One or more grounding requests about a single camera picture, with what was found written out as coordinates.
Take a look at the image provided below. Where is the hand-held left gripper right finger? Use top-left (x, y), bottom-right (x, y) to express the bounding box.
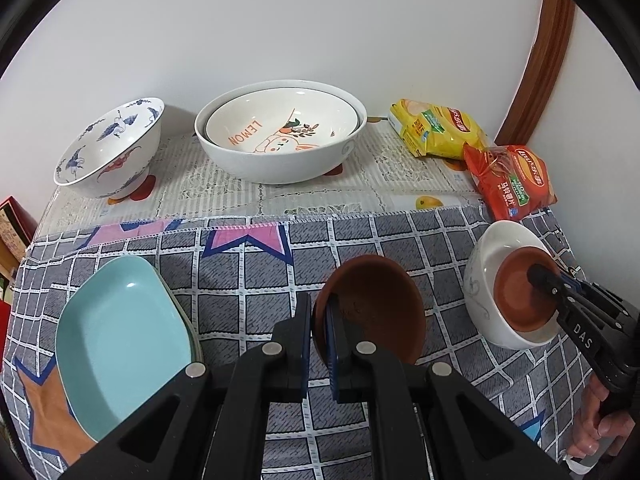
top-left (325, 295), bottom-right (571, 480)

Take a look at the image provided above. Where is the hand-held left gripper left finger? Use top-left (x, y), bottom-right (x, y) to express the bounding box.
top-left (60, 294), bottom-right (313, 480)

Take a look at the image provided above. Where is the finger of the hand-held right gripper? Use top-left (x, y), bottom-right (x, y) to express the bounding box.
top-left (560, 268), bottom-right (627, 322)
top-left (527, 263), bottom-right (601, 367)

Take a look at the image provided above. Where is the small brown bowl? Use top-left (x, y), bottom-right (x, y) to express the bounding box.
top-left (311, 254), bottom-right (427, 368)
top-left (492, 246), bottom-right (563, 332)

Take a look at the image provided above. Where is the plain white bowl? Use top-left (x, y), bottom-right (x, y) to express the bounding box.
top-left (463, 220), bottom-right (566, 351)

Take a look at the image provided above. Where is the green square plate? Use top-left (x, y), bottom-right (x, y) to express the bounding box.
top-left (150, 259), bottom-right (204, 367)

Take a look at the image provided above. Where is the blue square plate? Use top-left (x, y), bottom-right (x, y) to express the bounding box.
top-left (55, 255), bottom-right (193, 443)

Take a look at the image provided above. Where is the person's right hand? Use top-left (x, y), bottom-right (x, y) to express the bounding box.
top-left (567, 377), bottom-right (638, 461)

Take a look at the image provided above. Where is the grey checked tablecloth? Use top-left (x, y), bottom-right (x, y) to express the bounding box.
top-left (0, 207), bottom-right (591, 480)

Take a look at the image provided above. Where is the red chips bag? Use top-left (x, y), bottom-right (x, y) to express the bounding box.
top-left (463, 144), bottom-right (557, 222)

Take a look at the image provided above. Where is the large white bowl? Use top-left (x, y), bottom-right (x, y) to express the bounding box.
top-left (194, 80), bottom-right (367, 185)

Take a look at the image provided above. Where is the yellow chips bag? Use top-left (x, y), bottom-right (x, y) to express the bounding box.
top-left (388, 99), bottom-right (488, 160)

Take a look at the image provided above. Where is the white bowl with cartoon print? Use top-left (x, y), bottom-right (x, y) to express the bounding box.
top-left (205, 88), bottom-right (362, 153)

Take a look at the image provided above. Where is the blue crane pattern bowl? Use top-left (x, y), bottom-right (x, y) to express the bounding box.
top-left (53, 97), bottom-right (166, 200)

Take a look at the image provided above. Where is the patterned box with red edge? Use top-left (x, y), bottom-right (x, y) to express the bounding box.
top-left (0, 196), bottom-right (38, 281)

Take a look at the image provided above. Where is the brown wooden door frame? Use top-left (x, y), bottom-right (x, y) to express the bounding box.
top-left (492, 0), bottom-right (576, 151)

